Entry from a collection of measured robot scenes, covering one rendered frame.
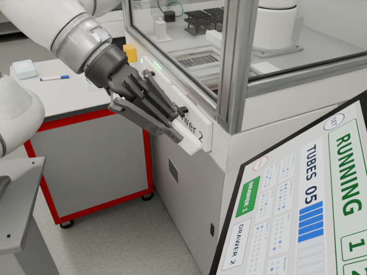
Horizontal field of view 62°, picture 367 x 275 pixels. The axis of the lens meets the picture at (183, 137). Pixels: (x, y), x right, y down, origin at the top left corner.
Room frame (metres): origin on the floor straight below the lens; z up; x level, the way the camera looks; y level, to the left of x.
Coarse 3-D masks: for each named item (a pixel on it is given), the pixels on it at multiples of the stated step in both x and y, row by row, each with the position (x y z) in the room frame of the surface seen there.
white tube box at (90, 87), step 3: (84, 78) 1.35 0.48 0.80; (84, 81) 1.33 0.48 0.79; (87, 81) 1.32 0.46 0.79; (90, 81) 1.32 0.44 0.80; (84, 84) 1.34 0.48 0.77; (87, 84) 1.28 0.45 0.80; (90, 84) 1.29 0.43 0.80; (93, 84) 1.30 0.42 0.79; (87, 87) 1.29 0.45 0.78; (90, 87) 1.29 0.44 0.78; (93, 87) 1.29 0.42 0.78; (96, 87) 1.30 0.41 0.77; (90, 90) 1.29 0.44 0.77; (93, 90) 1.29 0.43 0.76
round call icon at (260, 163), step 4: (264, 156) 0.50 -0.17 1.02; (268, 156) 0.49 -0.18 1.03; (256, 160) 0.51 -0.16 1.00; (260, 160) 0.50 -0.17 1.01; (264, 160) 0.48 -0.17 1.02; (256, 164) 0.49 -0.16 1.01; (260, 164) 0.48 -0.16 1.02; (264, 164) 0.47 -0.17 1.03; (252, 168) 0.49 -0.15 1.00; (256, 168) 0.48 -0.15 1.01; (260, 168) 0.47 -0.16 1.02; (252, 172) 0.47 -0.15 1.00
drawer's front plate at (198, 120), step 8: (176, 88) 0.99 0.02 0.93; (176, 96) 0.97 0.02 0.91; (184, 96) 0.93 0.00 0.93; (176, 104) 0.97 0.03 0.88; (184, 104) 0.91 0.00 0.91; (192, 104) 0.88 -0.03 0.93; (176, 112) 0.97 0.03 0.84; (192, 112) 0.85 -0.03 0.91; (200, 112) 0.83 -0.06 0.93; (184, 120) 0.91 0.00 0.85; (192, 120) 0.85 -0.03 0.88; (200, 120) 0.80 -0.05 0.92; (208, 120) 0.78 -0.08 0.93; (200, 128) 0.80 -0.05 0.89; (208, 128) 0.76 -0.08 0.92; (200, 136) 0.79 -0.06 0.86; (208, 136) 0.76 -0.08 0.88; (208, 144) 0.76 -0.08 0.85
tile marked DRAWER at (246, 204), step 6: (252, 180) 0.44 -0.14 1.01; (258, 180) 0.43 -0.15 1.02; (246, 186) 0.44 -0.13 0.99; (252, 186) 0.42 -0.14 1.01; (258, 186) 0.41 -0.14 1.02; (246, 192) 0.42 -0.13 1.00; (252, 192) 0.41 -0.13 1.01; (240, 198) 0.41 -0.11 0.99; (246, 198) 0.40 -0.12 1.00; (252, 198) 0.39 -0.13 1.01; (240, 204) 0.39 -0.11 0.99; (246, 204) 0.38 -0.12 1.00; (252, 204) 0.37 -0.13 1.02; (240, 210) 0.38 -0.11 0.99; (246, 210) 0.37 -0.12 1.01; (252, 210) 0.36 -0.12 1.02
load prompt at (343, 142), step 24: (336, 144) 0.38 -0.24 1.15; (360, 144) 0.35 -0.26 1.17; (336, 168) 0.33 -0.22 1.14; (360, 168) 0.30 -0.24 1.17; (336, 192) 0.28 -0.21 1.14; (360, 192) 0.26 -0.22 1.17; (336, 216) 0.25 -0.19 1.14; (360, 216) 0.23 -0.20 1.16; (336, 240) 0.21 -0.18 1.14; (360, 240) 0.20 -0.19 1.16; (336, 264) 0.18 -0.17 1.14; (360, 264) 0.17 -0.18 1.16
